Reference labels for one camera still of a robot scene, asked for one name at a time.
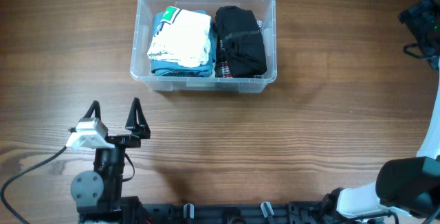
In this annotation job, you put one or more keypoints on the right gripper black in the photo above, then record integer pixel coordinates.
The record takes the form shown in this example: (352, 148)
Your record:
(416, 16)

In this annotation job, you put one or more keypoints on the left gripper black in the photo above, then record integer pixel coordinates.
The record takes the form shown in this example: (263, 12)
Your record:
(138, 131)

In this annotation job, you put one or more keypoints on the blue jeans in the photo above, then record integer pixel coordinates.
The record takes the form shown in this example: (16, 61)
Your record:
(163, 68)

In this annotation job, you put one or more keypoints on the white printed shirt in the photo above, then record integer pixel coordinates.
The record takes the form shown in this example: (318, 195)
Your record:
(182, 37)

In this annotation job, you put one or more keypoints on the plaid shirt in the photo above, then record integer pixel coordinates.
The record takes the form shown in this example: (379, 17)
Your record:
(222, 67)

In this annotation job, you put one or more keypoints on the black garment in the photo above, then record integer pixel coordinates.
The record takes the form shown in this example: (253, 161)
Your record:
(240, 42)

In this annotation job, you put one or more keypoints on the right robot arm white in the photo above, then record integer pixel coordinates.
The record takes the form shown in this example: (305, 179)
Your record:
(407, 186)

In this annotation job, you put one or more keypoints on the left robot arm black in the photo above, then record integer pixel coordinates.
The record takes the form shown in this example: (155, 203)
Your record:
(98, 192)

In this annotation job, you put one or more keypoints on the clear plastic storage bin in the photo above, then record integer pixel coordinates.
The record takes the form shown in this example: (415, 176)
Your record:
(140, 69)

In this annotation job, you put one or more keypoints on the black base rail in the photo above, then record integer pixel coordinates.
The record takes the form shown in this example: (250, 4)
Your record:
(297, 212)

